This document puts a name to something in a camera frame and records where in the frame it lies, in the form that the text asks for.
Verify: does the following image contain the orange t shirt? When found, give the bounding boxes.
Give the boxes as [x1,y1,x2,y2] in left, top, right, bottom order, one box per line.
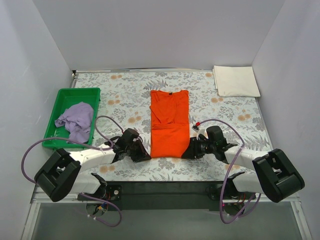
[149,90,190,158]

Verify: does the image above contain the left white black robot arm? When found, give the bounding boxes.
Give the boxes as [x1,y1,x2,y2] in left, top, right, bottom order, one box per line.
[34,128,151,202]

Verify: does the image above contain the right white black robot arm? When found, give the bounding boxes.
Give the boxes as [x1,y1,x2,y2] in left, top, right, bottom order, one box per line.
[181,124,305,203]

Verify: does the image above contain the floral patterned table mat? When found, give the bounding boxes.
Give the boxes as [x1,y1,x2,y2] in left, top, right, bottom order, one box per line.
[74,71,272,181]

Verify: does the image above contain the purple t shirt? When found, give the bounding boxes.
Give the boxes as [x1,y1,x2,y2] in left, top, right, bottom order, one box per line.
[54,102,94,143]

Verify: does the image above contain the folded white t shirt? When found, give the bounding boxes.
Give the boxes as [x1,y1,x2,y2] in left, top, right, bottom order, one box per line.
[212,65,261,98]

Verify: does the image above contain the green plastic bin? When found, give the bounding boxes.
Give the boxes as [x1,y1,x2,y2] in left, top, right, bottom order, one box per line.
[42,87,101,149]

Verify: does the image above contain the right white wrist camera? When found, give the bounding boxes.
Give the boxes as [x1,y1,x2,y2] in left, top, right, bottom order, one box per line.
[192,122,206,140]

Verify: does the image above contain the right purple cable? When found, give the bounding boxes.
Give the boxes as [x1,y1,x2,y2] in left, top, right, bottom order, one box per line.
[194,118,262,225]

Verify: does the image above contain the purple cable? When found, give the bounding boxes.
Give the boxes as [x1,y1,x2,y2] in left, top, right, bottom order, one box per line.
[21,115,126,227]
[194,118,262,225]

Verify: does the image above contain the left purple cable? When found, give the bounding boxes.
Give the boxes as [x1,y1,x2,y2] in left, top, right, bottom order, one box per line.
[21,115,126,227]

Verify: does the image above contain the aluminium frame rail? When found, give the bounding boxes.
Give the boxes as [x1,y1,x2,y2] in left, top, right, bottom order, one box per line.
[20,187,313,240]

